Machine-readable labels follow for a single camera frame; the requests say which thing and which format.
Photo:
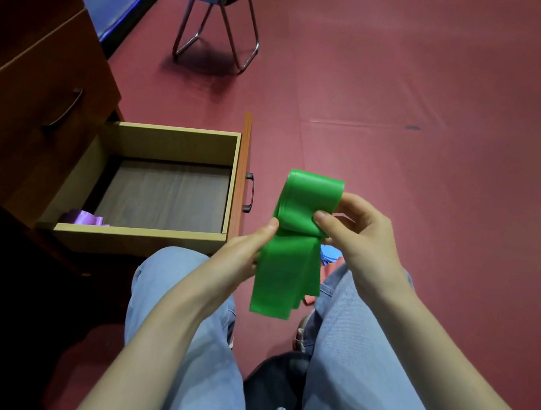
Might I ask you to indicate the person's left hand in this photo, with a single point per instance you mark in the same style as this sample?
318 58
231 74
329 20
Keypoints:
233 262

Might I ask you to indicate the person's right hand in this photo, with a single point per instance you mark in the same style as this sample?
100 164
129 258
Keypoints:
369 250

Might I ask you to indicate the blue resistance band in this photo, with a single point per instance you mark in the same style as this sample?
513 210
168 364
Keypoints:
329 255

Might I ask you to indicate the green resistance band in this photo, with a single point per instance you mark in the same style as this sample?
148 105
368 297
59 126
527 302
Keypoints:
287 269

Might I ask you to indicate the wooden drawer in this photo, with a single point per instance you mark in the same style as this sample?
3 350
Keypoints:
163 193

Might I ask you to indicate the purple resistance band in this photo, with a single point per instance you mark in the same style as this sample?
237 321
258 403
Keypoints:
85 218

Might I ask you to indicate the person's right forearm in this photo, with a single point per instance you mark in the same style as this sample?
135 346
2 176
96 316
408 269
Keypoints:
465 382

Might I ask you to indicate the person's right shoe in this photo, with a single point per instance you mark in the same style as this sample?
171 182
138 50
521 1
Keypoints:
302 333

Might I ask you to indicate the person's left leg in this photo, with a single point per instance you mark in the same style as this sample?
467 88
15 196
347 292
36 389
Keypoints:
214 369

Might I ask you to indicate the person's leg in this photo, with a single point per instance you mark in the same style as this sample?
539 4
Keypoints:
356 382
214 369

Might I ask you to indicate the person's right leg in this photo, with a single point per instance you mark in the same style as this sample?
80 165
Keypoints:
356 382

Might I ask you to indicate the black seat cushion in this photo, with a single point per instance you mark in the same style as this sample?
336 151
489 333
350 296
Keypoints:
276 387

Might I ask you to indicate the dark brown wooden cabinet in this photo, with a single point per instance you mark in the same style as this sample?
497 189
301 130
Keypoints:
31 56

